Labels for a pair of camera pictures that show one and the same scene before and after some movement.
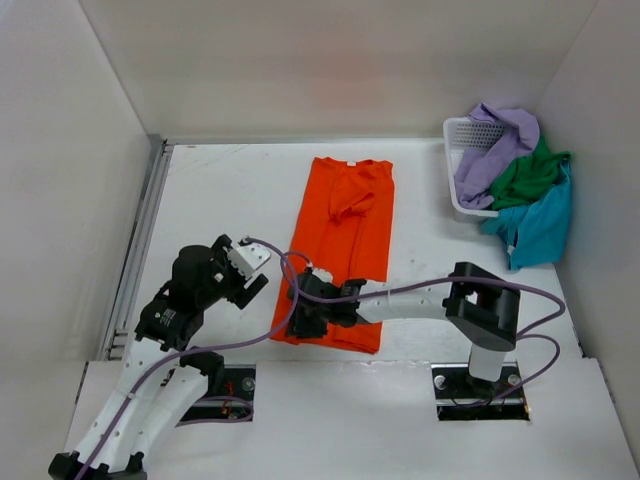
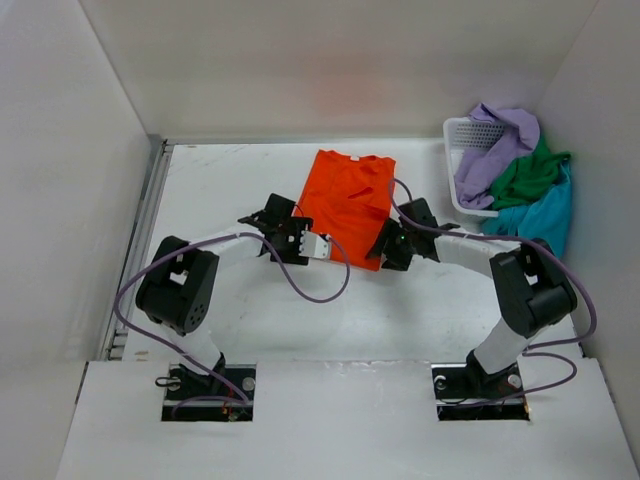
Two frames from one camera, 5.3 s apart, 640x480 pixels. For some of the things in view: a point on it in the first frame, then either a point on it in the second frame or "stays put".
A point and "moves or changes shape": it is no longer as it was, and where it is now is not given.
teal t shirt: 538,231 stays put
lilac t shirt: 520,133 stays put
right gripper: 304,310 → 392,250
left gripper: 232,279 → 288,240
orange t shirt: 344,227 moves or changes shape
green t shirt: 528,175 stays put
